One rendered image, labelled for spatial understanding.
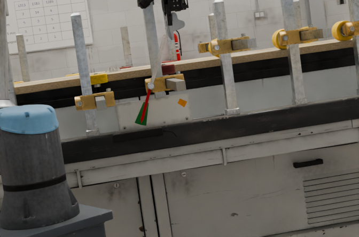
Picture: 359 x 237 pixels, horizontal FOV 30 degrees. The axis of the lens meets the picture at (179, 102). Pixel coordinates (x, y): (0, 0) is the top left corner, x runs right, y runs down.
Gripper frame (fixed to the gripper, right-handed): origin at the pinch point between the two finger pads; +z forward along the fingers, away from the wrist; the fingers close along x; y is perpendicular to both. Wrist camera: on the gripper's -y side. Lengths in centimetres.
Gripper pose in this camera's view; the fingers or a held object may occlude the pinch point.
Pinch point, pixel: (170, 36)
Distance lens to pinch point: 228.3
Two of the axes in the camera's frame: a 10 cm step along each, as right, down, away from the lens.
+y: 9.8, -1.4, 1.2
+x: -1.3, -0.6, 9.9
